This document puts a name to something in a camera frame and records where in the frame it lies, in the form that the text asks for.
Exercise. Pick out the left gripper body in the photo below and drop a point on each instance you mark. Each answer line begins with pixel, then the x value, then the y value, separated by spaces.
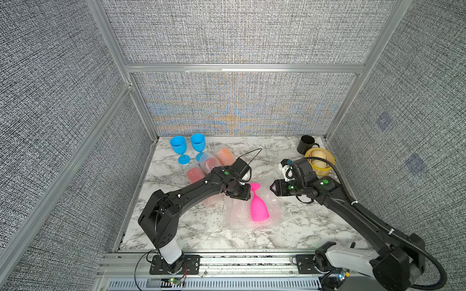
pixel 240 191

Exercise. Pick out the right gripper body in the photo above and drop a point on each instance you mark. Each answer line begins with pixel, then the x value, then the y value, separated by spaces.
pixel 290 188

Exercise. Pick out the red wine glass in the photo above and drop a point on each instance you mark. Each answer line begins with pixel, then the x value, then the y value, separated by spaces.
pixel 208 162

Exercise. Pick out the bubble wrap sheet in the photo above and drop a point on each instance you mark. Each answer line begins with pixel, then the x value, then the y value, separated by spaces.
pixel 239 220

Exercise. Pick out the pink wine glass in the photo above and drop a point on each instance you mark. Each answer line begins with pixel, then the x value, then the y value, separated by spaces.
pixel 258 208

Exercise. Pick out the blue wine glass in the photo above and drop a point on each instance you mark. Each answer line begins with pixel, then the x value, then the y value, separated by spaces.
pixel 198 142
pixel 179 146

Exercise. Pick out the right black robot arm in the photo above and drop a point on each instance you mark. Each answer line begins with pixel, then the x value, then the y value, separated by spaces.
pixel 397 261

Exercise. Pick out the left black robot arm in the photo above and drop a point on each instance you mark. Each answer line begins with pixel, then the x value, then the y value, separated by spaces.
pixel 160 216

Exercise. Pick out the orange wrapped wine glass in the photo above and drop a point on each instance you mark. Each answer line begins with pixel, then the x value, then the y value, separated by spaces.
pixel 224 155

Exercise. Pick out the coral wrapped wine glass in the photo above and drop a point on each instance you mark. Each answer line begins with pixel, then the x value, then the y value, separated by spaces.
pixel 195 174

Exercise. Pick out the yellow bamboo steamer basket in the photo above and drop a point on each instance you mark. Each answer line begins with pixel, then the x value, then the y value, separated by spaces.
pixel 320 166

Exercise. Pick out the black mug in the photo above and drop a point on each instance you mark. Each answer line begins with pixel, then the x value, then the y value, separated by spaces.
pixel 306 142

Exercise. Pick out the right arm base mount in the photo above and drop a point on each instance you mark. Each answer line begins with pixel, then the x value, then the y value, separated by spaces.
pixel 309 262

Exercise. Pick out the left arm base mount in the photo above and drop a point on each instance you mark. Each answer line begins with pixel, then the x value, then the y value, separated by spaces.
pixel 185 265

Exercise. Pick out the aluminium frame crossbar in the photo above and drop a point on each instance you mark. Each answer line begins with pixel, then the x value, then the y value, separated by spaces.
pixel 217 68

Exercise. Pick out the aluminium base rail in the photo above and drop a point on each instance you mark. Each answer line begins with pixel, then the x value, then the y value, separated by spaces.
pixel 225 270

